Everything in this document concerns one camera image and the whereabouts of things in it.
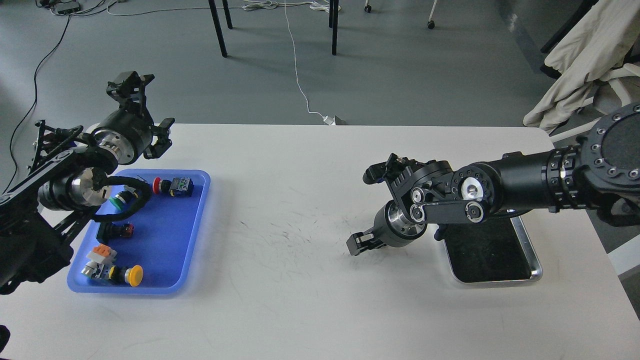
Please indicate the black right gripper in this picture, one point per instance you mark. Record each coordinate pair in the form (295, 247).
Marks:
(391, 228)

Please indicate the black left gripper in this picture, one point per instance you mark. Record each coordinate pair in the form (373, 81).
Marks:
(128, 131)

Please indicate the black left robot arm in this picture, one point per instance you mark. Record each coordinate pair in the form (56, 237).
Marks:
(71, 182)

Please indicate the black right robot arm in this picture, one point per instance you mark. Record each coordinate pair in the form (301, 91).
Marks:
(599, 172)

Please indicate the blue plastic tray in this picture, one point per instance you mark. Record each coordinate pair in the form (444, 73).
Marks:
(165, 233)

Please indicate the silver metal tray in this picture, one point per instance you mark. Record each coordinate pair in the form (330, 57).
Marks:
(495, 253)

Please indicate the black table leg left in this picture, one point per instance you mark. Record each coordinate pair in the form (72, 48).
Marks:
(217, 23)

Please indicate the black table leg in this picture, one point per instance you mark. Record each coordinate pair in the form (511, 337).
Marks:
(333, 25)
(217, 23)

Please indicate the white power adapter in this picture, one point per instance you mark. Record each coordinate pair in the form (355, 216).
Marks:
(333, 120)

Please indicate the orange grey contact block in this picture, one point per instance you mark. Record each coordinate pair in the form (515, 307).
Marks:
(101, 261)

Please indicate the black table leg right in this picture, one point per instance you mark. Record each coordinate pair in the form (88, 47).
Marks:
(333, 25)

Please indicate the beige cloth on chair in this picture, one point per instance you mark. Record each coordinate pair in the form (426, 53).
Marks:
(597, 43)

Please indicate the red push button switch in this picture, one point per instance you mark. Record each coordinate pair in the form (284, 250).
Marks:
(177, 187)

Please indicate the green push button switch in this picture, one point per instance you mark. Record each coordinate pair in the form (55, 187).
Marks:
(133, 190)

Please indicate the black selector switch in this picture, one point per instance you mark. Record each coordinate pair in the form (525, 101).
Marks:
(109, 230)

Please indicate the yellow push button switch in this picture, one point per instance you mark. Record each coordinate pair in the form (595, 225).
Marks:
(131, 276)

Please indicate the white chair frame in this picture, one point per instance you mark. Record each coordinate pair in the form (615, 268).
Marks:
(618, 88)

